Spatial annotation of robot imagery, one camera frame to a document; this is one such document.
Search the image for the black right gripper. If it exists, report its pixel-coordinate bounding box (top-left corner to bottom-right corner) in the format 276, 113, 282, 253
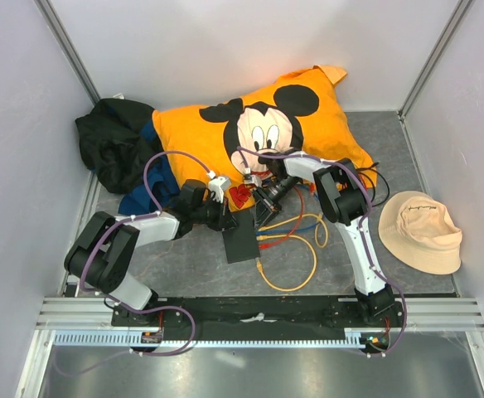
250, 176, 300, 231

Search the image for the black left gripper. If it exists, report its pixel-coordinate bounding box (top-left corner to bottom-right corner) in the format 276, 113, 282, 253
191, 195, 238, 232

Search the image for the black network switch box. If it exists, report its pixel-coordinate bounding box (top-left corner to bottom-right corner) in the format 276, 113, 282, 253
222, 209, 260, 264

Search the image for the yellow ethernet cable short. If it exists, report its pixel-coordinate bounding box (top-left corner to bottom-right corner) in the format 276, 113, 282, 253
254, 182, 330, 249

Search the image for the black power cable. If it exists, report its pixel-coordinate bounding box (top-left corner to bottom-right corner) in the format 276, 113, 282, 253
356, 161, 391, 208

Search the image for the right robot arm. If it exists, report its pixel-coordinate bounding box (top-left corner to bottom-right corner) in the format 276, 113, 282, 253
254, 151, 407, 328

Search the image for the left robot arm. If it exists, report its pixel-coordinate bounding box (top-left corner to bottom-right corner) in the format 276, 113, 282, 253
64, 176, 238, 326

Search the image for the orange Mickey Mouse pillow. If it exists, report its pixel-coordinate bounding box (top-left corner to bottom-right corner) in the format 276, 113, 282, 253
152, 66, 373, 211

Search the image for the black and blue clothing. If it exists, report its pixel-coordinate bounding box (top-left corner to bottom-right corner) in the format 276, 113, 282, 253
75, 98, 180, 216

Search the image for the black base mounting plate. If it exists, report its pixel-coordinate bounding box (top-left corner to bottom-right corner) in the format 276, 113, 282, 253
111, 295, 396, 342

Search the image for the beige bucket hat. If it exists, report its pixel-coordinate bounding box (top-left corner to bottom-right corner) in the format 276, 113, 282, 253
378, 191, 462, 275

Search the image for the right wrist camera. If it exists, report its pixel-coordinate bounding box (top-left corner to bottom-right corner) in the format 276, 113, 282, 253
244, 172, 262, 187

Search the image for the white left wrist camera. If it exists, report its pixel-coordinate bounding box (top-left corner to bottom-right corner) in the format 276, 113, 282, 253
207, 176, 231, 203

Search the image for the red ethernet cable bottom port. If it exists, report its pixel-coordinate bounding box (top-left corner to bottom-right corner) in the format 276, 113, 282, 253
258, 223, 322, 249

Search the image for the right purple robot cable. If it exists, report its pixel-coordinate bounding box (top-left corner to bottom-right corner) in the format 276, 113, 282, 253
236, 145, 409, 360

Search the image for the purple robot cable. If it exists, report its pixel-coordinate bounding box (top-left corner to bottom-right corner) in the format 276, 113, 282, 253
236, 145, 409, 360
53, 149, 197, 377

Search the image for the yellow ethernet cable long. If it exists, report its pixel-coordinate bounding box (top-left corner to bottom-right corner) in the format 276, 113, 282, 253
255, 234, 317, 293

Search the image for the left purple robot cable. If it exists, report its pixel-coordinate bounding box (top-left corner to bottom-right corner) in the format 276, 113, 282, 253
53, 149, 197, 377

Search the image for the grey slotted cable duct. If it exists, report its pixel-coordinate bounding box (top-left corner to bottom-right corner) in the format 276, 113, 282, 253
53, 329, 386, 348

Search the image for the aluminium rail frame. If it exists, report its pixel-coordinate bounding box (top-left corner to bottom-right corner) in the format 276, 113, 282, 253
16, 1, 484, 397

